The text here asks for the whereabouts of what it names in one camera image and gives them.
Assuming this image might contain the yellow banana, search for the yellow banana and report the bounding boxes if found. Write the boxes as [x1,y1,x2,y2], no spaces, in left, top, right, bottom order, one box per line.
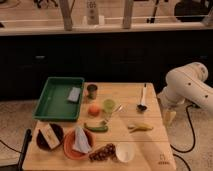
[127,123,153,133]

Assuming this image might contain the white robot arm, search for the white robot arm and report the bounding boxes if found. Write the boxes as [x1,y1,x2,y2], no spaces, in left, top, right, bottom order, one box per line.
[157,62,213,126]

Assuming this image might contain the green plastic cup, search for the green plastic cup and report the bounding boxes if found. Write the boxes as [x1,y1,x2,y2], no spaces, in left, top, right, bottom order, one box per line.
[103,99,115,113]

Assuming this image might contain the dark metal cup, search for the dark metal cup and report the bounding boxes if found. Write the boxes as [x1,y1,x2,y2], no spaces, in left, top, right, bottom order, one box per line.
[87,84,98,99]

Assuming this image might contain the white bowl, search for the white bowl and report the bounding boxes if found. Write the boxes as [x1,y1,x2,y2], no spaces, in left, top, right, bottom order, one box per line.
[116,142,135,163]

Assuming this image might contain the green cucumber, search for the green cucumber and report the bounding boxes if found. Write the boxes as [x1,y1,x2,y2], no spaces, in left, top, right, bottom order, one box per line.
[84,123,108,133]

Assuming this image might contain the purple grape bunch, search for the purple grape bunch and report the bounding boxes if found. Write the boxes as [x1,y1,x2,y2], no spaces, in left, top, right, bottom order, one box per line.
[89,143,115,162]

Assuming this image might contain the orange fruit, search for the orange fruit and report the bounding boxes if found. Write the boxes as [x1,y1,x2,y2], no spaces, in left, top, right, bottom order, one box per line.
[88,104,100,117]

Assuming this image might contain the light blue cloth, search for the light blue cloth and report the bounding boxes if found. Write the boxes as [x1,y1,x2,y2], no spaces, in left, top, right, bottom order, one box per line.
[72,126,92,154]

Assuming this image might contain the grey blue sponge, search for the grey blue sponge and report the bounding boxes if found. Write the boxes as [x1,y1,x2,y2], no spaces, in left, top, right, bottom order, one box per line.
[68,87,80,102]

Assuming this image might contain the orange bowl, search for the orange bowl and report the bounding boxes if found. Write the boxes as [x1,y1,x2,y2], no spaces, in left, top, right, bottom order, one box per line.
[63,129,94,160]

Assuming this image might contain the dark brown bowl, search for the dark brown bowl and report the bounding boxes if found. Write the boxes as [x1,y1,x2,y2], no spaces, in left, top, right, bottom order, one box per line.
[36,123,64,151]

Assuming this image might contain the green plastic tray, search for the green plastic tray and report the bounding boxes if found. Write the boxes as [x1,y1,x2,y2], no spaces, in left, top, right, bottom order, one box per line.
[33,77,84,122]

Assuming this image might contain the white black box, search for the white black box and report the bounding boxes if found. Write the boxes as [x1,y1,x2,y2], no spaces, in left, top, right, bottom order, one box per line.
[41,124,60,149]

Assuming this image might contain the black cable right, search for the black cable right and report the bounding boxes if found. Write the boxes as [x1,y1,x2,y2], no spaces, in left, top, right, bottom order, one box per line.
[170,104,197,171]

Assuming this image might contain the black cable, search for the black cable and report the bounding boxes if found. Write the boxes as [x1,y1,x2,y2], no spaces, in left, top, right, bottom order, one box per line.
[0,139,22,155]
[170,104,197,171]

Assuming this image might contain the black post left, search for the black post left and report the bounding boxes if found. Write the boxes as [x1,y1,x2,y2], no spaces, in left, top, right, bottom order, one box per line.
[17,129,32,171]

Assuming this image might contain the black cable left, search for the black cable left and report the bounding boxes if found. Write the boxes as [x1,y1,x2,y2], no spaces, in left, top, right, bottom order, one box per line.
[0,139,22,155]

